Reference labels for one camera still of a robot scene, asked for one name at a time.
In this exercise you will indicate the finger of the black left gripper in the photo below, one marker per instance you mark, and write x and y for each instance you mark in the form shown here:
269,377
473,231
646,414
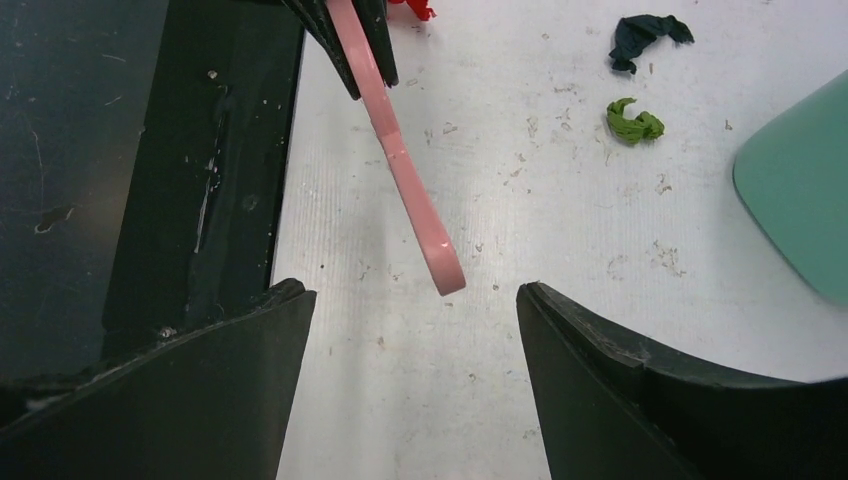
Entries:
372,15
315,18

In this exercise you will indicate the pink hand brush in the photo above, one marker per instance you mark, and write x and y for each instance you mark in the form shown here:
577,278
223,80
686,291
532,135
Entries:
435,243

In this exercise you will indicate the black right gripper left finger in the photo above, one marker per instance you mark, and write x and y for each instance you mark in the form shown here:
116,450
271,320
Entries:
213,403

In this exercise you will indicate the red paper scrap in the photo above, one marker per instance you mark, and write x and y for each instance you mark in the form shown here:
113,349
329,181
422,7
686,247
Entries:
421,8

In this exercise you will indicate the green plastic bin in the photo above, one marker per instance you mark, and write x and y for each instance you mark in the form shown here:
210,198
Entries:
791,176

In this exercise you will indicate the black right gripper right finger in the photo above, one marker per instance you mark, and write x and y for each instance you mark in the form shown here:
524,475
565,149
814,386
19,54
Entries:
615,404

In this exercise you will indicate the green paper scrap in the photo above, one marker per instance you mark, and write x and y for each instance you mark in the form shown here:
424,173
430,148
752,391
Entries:
632,131

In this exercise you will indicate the dark navy paper scrap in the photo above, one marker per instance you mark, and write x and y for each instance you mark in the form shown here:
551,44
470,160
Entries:
636,33

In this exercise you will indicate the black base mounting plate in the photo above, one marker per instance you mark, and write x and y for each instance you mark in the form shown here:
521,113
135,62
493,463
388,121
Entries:
200,223

